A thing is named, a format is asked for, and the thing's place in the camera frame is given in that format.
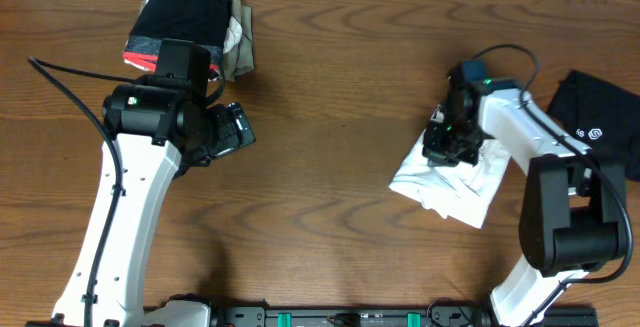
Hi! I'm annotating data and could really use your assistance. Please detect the white t-shirt pixel print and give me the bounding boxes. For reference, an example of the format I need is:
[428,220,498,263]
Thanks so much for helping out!
[389,138,511,229]

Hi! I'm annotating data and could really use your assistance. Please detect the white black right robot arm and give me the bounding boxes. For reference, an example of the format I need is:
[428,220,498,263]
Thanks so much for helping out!
[423,79,633,326]

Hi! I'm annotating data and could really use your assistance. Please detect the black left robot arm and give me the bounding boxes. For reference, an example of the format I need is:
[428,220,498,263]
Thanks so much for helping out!
[47,84,255,326]

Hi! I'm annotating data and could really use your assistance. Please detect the olive grey folded garment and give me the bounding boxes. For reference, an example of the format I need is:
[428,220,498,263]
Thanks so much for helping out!
[223,0,255,81]

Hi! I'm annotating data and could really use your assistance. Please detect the black folded garment pink trim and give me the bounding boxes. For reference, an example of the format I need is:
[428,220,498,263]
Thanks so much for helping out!
[123,0,230,78]

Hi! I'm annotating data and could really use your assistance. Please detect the black t-shirt white logo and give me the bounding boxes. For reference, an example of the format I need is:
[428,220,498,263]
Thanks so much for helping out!
[547,70,639,182]

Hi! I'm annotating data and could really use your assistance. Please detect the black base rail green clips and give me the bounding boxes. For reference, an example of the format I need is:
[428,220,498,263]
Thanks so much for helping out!
[144,294,600,327]

